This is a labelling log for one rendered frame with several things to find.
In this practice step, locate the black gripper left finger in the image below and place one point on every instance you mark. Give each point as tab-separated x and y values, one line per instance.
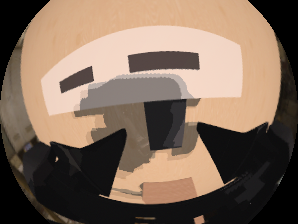
98	162

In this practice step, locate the black two-prong plug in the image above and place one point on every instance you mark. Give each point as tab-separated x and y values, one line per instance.
165	120

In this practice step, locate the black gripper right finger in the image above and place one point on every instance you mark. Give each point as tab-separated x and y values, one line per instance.
229	148

